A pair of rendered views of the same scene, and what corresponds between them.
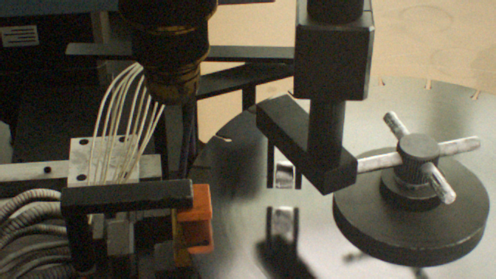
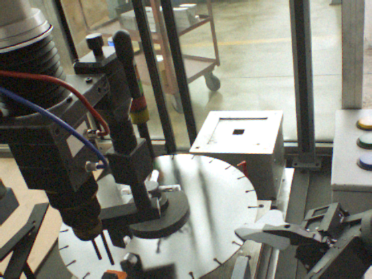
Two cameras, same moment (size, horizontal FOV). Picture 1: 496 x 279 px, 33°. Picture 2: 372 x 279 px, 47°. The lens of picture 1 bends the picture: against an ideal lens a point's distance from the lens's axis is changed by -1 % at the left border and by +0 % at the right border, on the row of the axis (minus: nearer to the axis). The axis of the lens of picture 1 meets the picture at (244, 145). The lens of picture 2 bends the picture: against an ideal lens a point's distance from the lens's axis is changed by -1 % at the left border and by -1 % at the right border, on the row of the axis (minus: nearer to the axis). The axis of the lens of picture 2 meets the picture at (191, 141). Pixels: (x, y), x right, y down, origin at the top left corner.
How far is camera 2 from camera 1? 0.35 m
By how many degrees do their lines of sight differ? 50
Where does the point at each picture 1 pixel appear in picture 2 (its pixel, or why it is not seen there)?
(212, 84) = (16, 267)
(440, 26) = not seen: hidden behind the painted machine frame
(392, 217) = (165, 215)
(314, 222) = (147, 243)
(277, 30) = not seen: outside the picture
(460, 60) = (38, 199)
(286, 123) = (119, 213)
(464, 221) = (180, 196)
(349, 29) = (141, 144)
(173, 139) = not seen: outside the picture
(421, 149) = (152, 185)
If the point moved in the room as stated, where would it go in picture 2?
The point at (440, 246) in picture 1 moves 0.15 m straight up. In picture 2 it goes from (187, 206) to (169, 126)
